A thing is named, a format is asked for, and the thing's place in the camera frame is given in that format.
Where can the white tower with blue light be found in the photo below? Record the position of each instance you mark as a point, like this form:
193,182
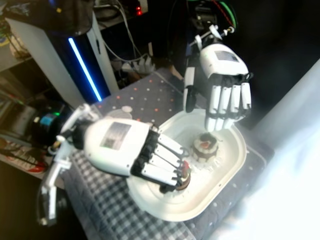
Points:
50,62

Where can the white oval tray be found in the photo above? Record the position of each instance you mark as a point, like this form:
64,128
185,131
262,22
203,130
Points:
215,185

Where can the white backdrop sheet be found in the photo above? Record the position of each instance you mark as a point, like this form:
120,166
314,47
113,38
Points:
287,162

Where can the white power strip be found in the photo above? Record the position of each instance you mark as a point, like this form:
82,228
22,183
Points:
141,65

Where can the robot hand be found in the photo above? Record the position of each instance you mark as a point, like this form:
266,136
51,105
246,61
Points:
117,142
220,62

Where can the brown cupcake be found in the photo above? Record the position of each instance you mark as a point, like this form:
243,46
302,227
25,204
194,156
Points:
205,151
185,181

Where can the black cylindrical device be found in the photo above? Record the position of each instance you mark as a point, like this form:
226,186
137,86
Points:
45,126

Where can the grey quilt with bear print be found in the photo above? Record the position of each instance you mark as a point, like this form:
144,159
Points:
105,200

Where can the red and white packet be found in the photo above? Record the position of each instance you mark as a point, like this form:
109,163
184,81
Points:
27,162

